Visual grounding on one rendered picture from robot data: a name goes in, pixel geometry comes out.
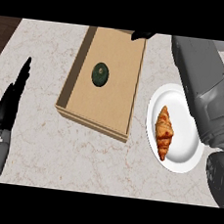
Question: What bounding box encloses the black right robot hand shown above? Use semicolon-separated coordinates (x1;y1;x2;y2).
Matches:
130;29;157;44

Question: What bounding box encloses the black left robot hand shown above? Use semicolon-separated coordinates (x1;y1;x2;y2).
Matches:
0;53;33;139

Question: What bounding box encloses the golden brown croissant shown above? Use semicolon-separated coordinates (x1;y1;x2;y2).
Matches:
151;104;178;163

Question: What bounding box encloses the brown cardboard box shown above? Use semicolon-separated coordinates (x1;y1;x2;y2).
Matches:
51;23;150;145

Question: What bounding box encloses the white plate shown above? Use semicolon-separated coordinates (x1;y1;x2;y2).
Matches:
140;80;212;176

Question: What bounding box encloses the dark green squash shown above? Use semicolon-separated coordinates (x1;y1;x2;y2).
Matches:
89;61;112;89

